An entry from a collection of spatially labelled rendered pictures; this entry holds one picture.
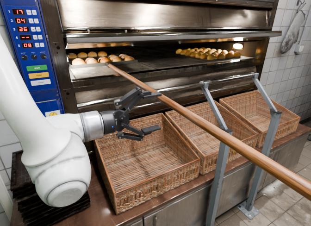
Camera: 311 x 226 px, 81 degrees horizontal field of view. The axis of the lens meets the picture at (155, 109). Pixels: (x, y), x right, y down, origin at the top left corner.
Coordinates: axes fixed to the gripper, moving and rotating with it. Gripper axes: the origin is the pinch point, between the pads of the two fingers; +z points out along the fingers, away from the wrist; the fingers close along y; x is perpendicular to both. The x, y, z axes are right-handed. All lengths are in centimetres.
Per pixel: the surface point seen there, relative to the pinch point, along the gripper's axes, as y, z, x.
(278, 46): -11, 182, -65
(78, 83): 3, -20, -62
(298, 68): 18, 241, -66
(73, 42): -22, -20, -47
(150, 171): 60, 13, -31
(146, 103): 23, 24, -60
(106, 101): 2.4, -12.6, -24.3
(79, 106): 2.3, -24.2, -24.1
